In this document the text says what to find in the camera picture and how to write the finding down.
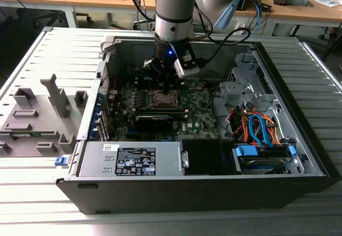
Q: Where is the silver CPU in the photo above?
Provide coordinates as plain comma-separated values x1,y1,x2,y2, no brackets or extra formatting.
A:
156,93,174,105

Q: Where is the CPU socket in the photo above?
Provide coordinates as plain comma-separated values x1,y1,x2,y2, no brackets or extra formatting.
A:
145,87,184,111

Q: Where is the RAM stick with yellow edge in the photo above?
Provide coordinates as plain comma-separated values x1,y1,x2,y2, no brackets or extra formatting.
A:
133,108,188,119

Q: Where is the office chair base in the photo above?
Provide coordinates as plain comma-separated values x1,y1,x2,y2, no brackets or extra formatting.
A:
133,12,157,31

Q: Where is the low-profile graphics card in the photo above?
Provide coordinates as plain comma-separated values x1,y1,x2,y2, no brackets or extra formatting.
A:
134,114,174,133

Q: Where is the green motherboard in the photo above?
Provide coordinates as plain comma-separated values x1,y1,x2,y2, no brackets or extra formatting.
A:
108,79,222,142

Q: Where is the metal drive cage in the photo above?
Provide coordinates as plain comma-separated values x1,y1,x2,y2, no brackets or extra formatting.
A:
217,52,284,121

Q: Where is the grey power supply unit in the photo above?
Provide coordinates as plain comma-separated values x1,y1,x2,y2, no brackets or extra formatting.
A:
77,141,184,178

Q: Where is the grey parts rack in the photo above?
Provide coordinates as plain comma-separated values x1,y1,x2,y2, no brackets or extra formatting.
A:
0,73,89,158

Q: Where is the black open PC case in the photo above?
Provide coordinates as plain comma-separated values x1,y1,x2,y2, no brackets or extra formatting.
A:
55,35,341,215

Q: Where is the hard disk in blue carrier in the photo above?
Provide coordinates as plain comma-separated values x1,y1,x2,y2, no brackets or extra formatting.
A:
232,143,297,175

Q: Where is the black office chair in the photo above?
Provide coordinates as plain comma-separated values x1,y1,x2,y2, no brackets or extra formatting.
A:
0,5,67,81

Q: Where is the green RAM stick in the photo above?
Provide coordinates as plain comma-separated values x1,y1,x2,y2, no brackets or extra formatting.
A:
9,131,58,138

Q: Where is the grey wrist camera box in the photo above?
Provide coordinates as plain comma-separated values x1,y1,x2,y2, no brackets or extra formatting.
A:
143,59,156,72

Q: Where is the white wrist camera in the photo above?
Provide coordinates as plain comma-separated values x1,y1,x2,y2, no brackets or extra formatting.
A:
173,49,201,80

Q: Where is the black camera cable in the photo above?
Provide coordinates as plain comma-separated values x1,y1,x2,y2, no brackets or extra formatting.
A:
193,3,254,63

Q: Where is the red wire bundle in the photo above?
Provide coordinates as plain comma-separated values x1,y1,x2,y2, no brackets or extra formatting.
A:
229,109,252,142

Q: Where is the blue hanging cable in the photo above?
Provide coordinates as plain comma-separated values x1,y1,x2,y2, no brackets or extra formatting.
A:
252,0,268,32

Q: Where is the blue data cable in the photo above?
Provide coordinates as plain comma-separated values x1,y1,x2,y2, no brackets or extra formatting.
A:
248,114,275,148

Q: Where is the orange power wire bundle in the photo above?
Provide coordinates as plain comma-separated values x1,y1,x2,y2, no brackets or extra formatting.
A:
256,114,282,146

